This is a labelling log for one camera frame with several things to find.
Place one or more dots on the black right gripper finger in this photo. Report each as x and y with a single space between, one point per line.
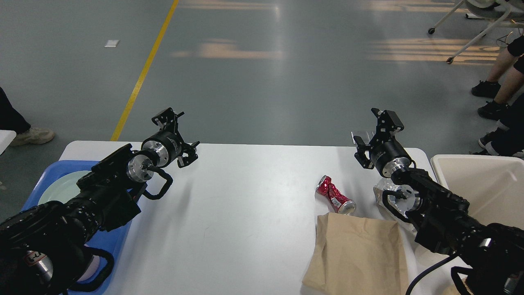
388 125
360 155

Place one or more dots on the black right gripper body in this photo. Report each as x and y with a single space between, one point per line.
388 157

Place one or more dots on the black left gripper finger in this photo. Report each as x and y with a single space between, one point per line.
167 120
188 154

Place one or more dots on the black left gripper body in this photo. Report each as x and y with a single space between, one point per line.
167 147

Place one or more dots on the clear plastic wrapper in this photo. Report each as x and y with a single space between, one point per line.
396 201

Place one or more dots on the green plate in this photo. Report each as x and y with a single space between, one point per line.
63 189

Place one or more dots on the pink mug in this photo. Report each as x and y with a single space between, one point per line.
91 270

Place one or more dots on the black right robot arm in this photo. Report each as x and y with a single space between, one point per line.
493 253

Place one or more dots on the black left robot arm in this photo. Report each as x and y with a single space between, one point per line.
157 186

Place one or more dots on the crushed red soda can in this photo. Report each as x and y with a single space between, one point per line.
340 203

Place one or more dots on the brown paper bag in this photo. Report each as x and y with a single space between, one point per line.
357 256

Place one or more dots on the beige plastic bin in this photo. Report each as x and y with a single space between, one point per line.
493 185

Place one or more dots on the blue plastic tray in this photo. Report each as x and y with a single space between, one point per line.
110 241

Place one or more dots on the person in dark jeans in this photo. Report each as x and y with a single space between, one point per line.
507 139

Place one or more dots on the person in white shirt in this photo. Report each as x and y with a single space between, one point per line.
506 77

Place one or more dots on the person at left edge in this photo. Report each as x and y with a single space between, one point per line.
11 119

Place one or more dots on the white side table corner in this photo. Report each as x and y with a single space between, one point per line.
6 137

